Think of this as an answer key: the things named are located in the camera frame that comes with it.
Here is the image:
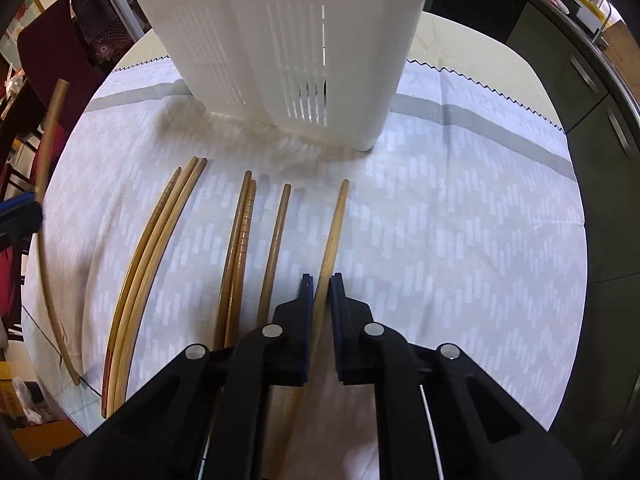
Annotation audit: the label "dark red patterned cloth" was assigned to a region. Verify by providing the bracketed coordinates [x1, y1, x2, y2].
[67, 0, 138, 58]

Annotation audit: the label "wooden cutting board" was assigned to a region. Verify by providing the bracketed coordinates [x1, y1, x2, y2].
[600, 22, 637, 55]

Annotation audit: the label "dark stone kitchen countertop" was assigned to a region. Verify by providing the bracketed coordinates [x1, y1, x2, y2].
[480, 0, 640, 131]

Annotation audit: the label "red wooden chair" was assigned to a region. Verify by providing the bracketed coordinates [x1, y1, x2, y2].
[17, 0, 108, 136]

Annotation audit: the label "pale yellow table cloth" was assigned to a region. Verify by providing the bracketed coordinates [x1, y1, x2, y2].
[112, 10, 568, 133]

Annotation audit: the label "dark brown wooden chopstick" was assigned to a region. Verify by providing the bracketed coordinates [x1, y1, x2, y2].
[255, 184, 292, 328]

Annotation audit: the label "white plastic utensil basket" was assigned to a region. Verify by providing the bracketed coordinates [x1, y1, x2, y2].
[116, 0, 441, 152]

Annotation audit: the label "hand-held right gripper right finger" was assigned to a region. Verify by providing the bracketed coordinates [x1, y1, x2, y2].
[327, 272, 583, 480]

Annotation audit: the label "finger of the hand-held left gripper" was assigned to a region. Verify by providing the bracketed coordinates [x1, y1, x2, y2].
[0, 195, 44, 253]

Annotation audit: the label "green kitchen cabinets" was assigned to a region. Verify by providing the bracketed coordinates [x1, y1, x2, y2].
[427, 0, 640, 286]

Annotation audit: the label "ribbed wooden chopstick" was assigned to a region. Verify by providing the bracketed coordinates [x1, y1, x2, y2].
[101, 166, 182, 418]
[214, 171, 252, 351]

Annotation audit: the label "orange cardboard box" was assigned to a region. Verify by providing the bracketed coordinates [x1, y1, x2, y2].
[10, 417, 83, 461]

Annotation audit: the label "white patterned tablecloth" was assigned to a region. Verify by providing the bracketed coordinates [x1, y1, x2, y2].
[22, 55, 586, 480]

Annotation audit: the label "light wooden chopstick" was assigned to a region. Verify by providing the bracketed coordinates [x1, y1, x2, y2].
[106, 156, 199, 416]
[223, 179, 258, 350]
[282, 179, 351, 438]
[112, 158, 208, 413]
[35, 80, 82, 387]

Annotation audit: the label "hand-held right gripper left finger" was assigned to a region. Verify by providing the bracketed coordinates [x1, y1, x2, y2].
[55, 274, 316, 480]

